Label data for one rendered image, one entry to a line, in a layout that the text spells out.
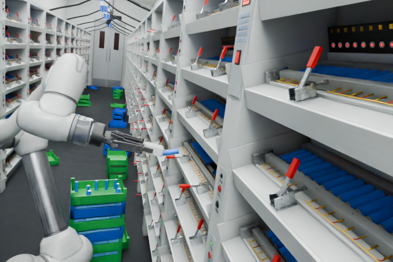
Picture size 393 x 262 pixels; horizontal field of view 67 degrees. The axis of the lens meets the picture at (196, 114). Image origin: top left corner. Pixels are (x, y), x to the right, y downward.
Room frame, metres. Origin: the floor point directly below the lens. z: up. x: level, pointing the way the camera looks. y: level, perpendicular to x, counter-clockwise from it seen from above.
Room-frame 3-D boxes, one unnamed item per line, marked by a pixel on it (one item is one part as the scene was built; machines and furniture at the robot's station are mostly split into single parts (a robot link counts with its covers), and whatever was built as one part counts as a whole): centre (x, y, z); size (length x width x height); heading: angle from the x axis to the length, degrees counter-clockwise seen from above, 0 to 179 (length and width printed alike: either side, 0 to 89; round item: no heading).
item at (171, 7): (2.07, 0.20, 0.87); 0.20 x 0.09 x 1.74; 106
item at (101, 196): (1.63, 0.53, 0.52); 0.30 x 0.20 x 0.08; 114
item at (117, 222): (1.63, 0.53, 0.36); 0.30 x 0.20 x 0.08; 114
